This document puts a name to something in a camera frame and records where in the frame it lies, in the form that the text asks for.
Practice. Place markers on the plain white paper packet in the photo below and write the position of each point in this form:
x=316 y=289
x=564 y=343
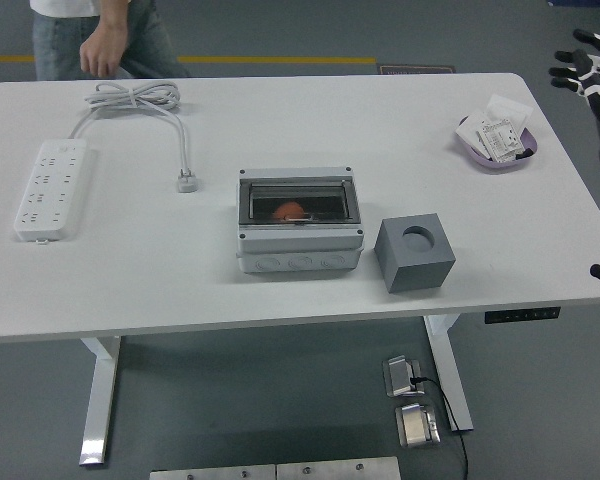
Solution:
x=510 y=107

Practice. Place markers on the white power strip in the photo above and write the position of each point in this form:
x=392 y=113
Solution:
x=55 y=190

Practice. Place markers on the metal floor socket open lid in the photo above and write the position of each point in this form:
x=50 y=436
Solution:
x=400 y=377

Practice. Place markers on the blue object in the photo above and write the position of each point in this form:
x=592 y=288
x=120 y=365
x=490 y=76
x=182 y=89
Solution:
x=587 y=2

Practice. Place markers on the black table control panel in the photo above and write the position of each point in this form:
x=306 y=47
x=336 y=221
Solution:
x=522 y=315

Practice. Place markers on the metal floor socket closed lid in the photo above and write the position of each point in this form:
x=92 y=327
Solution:
x=416 y=425

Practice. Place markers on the person's forearm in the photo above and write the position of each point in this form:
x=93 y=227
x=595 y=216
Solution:
x=116 y=12

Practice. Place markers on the person's hand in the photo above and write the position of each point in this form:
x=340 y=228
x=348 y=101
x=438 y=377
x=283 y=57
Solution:
x=102 y=52

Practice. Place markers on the small white card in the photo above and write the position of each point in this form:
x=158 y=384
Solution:
x=470 y=127

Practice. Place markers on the grey junction box clear lid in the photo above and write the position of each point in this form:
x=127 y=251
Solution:
x=300 y=245

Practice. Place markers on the grey cube holder round hole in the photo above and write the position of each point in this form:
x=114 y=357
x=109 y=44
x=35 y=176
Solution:
x=415 y=272

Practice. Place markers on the grey metal plate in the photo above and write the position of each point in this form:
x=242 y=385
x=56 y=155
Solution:
x=340 y=470
x=210 y=474

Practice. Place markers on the person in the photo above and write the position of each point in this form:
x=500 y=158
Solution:
x=150 y=45

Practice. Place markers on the white table leg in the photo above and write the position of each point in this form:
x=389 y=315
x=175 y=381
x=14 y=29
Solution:
x=455 y=390
x=100 y=400

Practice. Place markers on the orange cylindrical battery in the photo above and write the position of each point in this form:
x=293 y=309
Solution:
x=287 y=210

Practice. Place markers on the dark floor mat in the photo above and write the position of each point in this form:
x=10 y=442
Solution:
x=415 y=69

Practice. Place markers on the white packet with printed label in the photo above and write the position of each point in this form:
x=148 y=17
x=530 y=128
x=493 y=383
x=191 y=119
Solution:
x=502 y=140

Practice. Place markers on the purple shallow dish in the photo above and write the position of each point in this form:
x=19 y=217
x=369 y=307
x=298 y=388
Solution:
x=495 y=166

